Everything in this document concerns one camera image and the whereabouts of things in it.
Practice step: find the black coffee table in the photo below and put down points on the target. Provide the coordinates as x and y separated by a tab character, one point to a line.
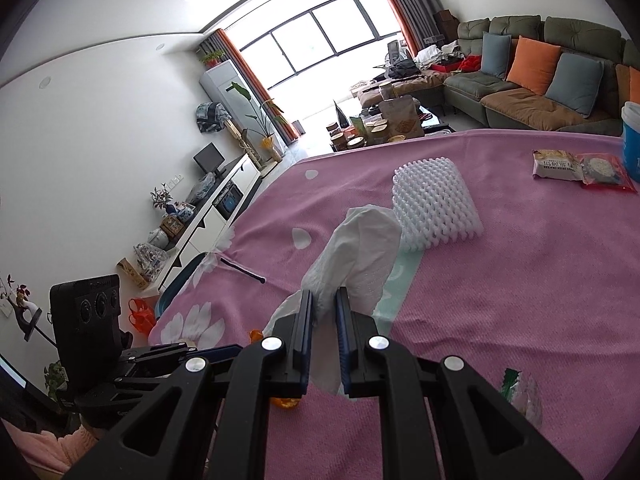
437	122

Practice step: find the beige snack packet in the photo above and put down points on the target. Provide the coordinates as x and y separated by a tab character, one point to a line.
555	165

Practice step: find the white wall socket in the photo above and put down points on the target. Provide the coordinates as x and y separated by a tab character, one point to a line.
176	181

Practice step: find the white lidded tureen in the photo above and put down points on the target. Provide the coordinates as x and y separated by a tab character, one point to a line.
157	238

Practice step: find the wooden picture frame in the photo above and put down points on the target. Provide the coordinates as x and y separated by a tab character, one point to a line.
173	226

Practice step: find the white foam net sleeve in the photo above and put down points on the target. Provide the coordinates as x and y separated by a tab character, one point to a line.
435	200

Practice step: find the clear glass ornament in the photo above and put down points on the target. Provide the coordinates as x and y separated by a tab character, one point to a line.
151	260

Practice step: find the person's left forearm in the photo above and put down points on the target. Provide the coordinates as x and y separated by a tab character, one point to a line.
35	450

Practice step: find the brown padded daybed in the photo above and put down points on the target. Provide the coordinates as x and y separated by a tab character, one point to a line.
430	80

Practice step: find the red snack packet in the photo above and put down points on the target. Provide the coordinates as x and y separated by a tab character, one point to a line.
607	172

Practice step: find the green sofa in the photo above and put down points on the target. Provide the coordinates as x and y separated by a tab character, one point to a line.
520	105

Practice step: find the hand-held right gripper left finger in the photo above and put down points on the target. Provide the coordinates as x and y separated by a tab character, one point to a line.
305	340

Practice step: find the teal plastic bin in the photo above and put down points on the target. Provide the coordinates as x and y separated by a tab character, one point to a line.
172	295

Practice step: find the brown patterned box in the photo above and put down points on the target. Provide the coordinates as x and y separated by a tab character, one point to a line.
132	274

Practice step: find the clear plastic wrapper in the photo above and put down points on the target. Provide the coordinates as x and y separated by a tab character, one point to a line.
525	400

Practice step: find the pink floral blanket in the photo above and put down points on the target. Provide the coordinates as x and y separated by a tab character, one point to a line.
525	285

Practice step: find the dark furniture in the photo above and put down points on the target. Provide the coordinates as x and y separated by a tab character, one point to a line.
20	395

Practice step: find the blue white porcelain jar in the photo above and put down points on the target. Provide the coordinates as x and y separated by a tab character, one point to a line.
183	212

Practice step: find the brown paper bag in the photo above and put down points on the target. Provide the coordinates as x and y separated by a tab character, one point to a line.
402	117

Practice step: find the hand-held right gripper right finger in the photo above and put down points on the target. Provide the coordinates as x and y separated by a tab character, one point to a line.
342	330

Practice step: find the large leaf floor plant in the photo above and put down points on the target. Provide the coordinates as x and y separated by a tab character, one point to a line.
262	115

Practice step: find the thin black stick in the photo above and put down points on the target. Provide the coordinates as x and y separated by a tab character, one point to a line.
245	272

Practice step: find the white paper tissue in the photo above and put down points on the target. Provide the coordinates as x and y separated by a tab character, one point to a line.
360	250

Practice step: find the small orange scrap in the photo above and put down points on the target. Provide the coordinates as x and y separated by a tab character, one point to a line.
255	335
285	403

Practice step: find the blue and white tub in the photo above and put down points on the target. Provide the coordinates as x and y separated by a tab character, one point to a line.
631	140

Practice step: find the small blue grey cushion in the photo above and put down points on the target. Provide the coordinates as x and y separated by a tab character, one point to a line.
496	55

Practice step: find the black tiered stand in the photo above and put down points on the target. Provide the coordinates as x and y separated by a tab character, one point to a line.
35	325

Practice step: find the pile of pale clothes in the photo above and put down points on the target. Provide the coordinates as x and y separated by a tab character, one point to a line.
437	55

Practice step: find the blue white vase with plant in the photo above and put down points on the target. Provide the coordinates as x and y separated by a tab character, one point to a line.
164	202

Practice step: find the white TV cabinet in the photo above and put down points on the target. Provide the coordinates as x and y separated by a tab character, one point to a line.
210	220

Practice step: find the orange cushion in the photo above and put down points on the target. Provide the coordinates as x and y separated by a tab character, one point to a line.
532	65

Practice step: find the orange plastic bag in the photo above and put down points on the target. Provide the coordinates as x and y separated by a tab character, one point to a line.
142	317

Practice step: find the white vase with red branches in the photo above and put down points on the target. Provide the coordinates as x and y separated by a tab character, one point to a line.
22	300

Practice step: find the wooden plant stand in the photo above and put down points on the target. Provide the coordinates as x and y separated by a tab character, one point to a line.
245	142

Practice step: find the small potted plant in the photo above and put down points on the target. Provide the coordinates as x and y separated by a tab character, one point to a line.
212	57

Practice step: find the large window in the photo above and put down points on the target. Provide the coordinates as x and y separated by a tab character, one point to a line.
320	40

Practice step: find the clear bag of items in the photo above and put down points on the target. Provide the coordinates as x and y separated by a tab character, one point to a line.
201	189

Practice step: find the small grey waste bin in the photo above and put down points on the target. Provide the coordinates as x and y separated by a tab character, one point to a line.
298	128

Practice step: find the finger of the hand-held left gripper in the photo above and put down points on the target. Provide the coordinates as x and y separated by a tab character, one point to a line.
220	352

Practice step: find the black bag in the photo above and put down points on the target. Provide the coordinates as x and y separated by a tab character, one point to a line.
404	67

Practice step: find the red cloth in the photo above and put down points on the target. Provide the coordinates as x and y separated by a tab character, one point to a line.
471	64

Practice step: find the large blue grey cushion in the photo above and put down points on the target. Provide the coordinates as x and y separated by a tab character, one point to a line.
575	85

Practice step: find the black monitor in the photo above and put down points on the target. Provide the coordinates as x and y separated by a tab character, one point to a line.
209	157

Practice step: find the orange and grey curtain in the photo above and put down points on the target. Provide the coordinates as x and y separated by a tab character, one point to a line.
240	60
400	0

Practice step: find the white standing air conditioner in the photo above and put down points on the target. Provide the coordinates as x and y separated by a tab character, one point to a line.
220	80

